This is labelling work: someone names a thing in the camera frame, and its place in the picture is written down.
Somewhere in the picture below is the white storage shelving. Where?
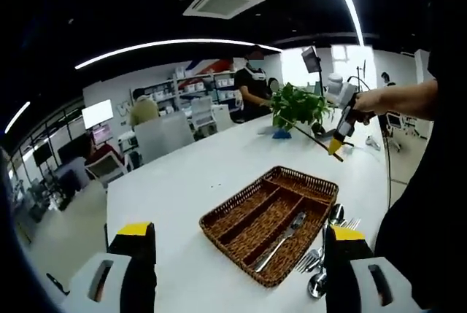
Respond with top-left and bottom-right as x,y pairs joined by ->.
131,67 -> 238,114

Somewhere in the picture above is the black television on stand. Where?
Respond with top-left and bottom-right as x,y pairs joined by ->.
33,143 -> 53,182

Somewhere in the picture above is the white swivel chair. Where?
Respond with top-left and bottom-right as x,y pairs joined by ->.
385,111 -> 406,154

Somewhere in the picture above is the short ceiling light strip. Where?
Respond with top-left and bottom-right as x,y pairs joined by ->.
4,101 -> 31,134

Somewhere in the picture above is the silver metal knife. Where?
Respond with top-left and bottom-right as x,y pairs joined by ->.
253,212 -> 308,274

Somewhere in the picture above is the white mesh chair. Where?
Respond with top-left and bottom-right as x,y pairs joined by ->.
189,96 -> 219,135

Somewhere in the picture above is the green potted plant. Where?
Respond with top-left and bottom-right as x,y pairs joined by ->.
270,82 -> 337,136

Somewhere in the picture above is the brown wooden chopstick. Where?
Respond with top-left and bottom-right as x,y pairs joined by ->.
280,116 -> 345,163
279,115 -> 345,163

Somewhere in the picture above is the white office chair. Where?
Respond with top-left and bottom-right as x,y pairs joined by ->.
85,152 -> 133,183

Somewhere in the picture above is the person's black clothing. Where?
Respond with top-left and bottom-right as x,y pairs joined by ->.
374,0 -> 467,303

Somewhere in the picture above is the white display screen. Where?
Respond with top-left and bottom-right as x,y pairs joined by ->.
81,98 -> 114,128

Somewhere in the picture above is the ceiling air conditioner vent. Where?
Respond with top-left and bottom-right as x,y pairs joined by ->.
182,0 -> 266,20

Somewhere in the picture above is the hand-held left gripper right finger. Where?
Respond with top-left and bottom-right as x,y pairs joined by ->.
323,225 -> 422,313

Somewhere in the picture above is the black desk monitor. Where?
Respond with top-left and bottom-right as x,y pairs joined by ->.
57,134 -> 91,163

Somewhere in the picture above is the pink-screen computer monitor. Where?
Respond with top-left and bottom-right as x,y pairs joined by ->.
90,125 -> 115,145

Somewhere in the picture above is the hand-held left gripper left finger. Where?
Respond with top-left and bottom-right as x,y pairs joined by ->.
60,221 -> 158,313

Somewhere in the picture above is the brown wicker utensil storage tray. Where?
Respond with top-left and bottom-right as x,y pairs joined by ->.
198,166 -> 340,289

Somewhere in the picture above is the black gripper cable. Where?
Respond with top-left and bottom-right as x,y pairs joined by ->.
346,74 -> 394,212

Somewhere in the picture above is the person's right hand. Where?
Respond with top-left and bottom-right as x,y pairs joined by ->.
352,90 -> 385,126

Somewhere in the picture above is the dark monitor on pole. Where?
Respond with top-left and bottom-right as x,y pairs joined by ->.
301,45 -> 324,95

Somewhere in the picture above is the white solid-back chair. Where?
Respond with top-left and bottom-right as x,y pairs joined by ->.
211,104 -> 232,132

